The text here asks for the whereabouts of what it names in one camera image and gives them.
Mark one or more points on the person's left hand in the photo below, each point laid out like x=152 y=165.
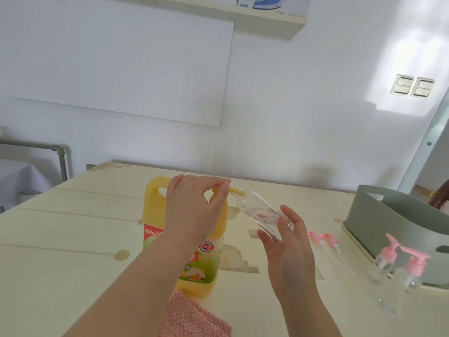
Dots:
x=193 y=214

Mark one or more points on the person's right hand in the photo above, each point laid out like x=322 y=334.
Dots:
x=293 y=263

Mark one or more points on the yellow detergent jug with pump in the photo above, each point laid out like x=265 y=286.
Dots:
x=152 y=210

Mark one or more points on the small clear plastic bottle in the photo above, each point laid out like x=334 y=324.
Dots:
x=379 y=270
x=396 y=291
x=259 y=212

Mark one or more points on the grey-green plastic basket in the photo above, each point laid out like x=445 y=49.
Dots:
x=389 y=224

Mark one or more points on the pink textured cloth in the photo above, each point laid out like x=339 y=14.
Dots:
x=186 y=319

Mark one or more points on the person's left forearm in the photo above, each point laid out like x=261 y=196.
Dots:
x=133 y=294

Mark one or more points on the white iron packaging box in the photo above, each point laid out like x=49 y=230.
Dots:
x=277 y=6

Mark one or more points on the dark wooden chair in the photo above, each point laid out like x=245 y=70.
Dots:
x=441 y=196

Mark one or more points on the grey metal pipe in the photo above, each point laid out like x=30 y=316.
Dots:
x=42 y=147

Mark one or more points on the white tablecloth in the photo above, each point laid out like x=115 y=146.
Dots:
x=17 y=182

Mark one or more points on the white wall board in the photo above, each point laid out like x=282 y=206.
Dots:
x=119 y=63

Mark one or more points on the white door frame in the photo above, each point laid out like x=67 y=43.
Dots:
x=422 y=150

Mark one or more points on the white wall switch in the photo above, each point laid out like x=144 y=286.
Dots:
x=402 y=84
x=423 y=87

